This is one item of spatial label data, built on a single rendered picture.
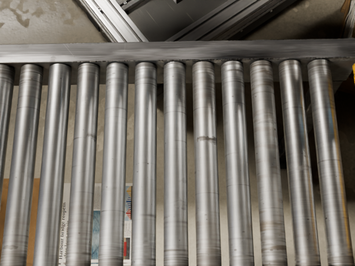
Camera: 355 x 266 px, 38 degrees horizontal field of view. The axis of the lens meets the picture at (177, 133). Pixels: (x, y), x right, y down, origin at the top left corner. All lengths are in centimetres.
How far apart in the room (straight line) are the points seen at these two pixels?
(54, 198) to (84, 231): 9
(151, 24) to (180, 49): 74
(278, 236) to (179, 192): 21
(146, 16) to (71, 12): 42
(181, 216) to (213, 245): 9
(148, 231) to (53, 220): 19
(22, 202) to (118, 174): 20
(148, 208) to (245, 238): 20
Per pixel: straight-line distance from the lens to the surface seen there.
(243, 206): 105
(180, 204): 105
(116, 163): 108
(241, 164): 107
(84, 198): 107
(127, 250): 183
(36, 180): 196
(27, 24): 224
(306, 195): 108
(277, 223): 105
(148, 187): 106
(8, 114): 119
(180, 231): 104
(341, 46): 122
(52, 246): 107
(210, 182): 106
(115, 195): 106
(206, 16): 189
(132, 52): 117
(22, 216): 110
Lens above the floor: 182
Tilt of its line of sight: 70 degrees down
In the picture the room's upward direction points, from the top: 3 degrees counter-clockwise
